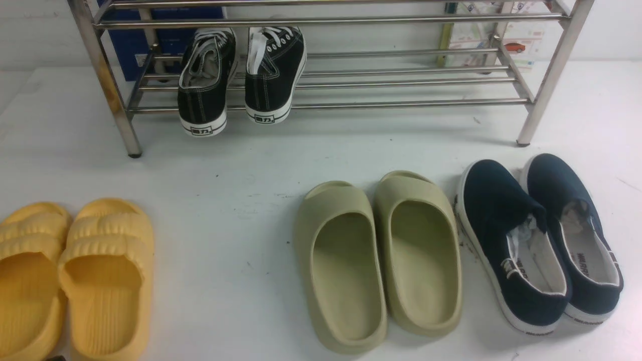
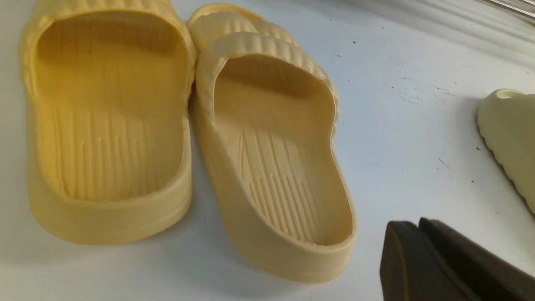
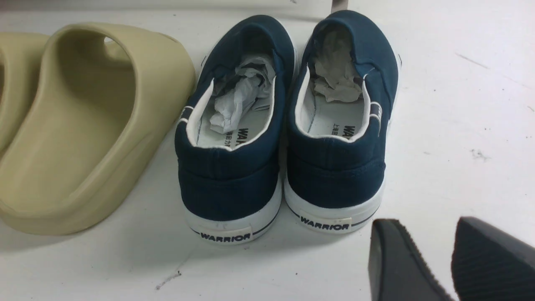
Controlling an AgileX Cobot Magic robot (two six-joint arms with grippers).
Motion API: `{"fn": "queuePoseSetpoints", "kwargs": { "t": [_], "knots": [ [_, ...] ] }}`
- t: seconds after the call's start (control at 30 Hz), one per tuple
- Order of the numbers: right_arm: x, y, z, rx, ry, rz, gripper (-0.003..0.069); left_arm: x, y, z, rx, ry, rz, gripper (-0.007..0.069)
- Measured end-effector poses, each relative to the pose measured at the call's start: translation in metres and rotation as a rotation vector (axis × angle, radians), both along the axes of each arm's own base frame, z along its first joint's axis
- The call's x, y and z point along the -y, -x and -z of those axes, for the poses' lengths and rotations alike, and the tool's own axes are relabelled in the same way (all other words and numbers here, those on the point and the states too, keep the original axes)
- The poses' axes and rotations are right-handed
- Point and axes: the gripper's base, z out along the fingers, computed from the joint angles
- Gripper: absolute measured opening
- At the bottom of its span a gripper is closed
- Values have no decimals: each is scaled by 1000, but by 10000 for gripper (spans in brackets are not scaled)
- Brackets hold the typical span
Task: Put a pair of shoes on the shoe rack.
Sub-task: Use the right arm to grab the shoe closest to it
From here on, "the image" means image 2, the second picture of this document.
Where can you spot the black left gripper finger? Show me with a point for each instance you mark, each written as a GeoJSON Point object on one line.
{"type": "Point", "coordinates": [431, 261]}

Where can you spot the metal shoe rack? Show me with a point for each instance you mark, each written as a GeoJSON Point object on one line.
{"type": "Point", "coordinates": [524, 9]}

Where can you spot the left olive green slide sandal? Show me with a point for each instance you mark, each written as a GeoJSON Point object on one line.
{"type": "Point", "coordinates": [506, 122]}

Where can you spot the right yellow slide sandal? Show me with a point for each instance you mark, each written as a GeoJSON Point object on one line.
{"type": "Point", "coordinates": [265, 118]}

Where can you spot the yellow slide sandal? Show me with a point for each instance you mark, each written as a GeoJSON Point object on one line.
{"type": "Point", "coordinates": [107, 85]}
{"type": "Point", "coordinates": [265, 118]}

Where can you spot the left yellow slide sandal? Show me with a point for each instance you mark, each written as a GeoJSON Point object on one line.
{"type": "Point", "coordinates": [107, 85]}

